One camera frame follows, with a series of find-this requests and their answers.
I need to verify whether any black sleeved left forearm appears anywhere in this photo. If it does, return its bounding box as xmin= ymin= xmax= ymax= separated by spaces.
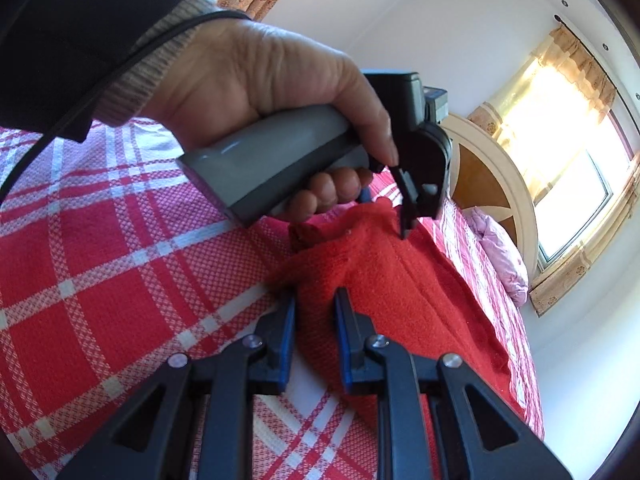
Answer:
xmin=0 ymin=0 xmax=222 ymax=143

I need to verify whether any cream wooden headboard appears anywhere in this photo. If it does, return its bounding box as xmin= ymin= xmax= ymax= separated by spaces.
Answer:
xmin=440 ymin=114 xmax=539 ymax=278

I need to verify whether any window behind headboard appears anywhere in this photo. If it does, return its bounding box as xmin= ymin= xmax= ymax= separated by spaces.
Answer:
xmin=499 ymin=64 xmax=634 ymax=271

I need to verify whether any red knit sweater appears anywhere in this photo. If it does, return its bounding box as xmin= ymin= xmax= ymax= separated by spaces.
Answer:
xmin=266 ymin=198 xmax=544 ymax=434

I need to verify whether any black thin cable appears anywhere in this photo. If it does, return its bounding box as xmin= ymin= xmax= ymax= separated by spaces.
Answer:
xmin=0 ymin=8 xmax=253 ymax=206

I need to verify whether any red white plaid bedspread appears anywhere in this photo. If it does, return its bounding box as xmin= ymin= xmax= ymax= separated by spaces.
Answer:
xmin=0 ymin=116 xmax=547 ymax=480

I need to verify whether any person's left hand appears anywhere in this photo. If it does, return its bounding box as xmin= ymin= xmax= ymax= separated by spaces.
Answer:
xmin=139 ymin=18 xmax=400 ymax=224

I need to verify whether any yellow curtain behind headboard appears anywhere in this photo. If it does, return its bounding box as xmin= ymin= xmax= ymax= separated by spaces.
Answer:
xmin=469 ymin=24 xmax=617 ymax=138

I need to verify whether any pink pillow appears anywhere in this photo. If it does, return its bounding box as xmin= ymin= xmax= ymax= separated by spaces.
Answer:
xmin=462 ymin=207 xmax=529 ymax=308

